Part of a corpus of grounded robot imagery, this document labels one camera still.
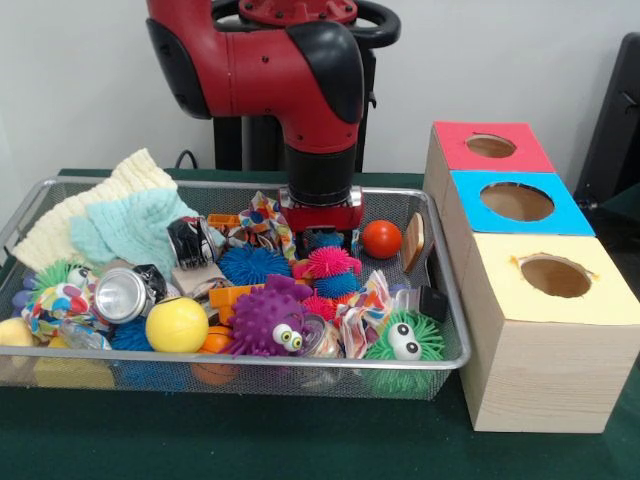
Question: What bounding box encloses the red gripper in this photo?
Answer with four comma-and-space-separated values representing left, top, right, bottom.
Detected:
278, 185, 365, 262

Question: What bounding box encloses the polka dot paper napkin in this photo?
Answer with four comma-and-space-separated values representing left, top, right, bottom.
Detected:
237, 190, 299, 265

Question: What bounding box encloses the wooden three-hole box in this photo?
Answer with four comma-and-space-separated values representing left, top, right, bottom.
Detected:
422, 120, 640, 434

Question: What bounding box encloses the red rubber ball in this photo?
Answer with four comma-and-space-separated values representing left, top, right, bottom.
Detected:
361, 219, 404, 260

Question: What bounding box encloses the blue spiky ball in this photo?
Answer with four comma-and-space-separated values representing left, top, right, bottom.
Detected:
218, 244, 295, 286

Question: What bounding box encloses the purple spiky toy with eyes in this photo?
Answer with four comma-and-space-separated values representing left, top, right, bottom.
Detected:
219, 273, 314, 359

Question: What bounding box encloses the crushed black can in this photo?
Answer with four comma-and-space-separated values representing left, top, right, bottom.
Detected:
166, 215, 226, 272

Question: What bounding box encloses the green spiky toy with eyes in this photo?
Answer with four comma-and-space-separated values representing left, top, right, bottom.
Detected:
362, 309, 445, 364

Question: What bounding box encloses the yellow smiley ball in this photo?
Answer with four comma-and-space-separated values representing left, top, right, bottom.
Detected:
144, 296, 210, 354

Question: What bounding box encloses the mint green cloth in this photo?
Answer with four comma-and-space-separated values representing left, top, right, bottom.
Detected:
69, 188, 229, 281

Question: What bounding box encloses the dark green tablecloth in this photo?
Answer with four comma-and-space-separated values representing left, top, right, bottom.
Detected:
0, 168, 640, 480
592, 187, 640, 239

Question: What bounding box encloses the crushed silver can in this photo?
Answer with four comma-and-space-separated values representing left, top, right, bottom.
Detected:
93, 267, 169, 325

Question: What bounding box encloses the cream knitted cloth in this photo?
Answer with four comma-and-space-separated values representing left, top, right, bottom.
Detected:
10, 147, 179, 274

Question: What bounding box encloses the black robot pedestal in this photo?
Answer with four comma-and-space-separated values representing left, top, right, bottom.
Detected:
209, 0, 401, 174

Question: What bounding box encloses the wire mesh bin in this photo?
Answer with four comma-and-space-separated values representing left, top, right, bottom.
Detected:
0, 175, 472, 402

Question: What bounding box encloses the black cable loop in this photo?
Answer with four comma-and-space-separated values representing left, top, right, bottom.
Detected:
173, 148, 201, 171

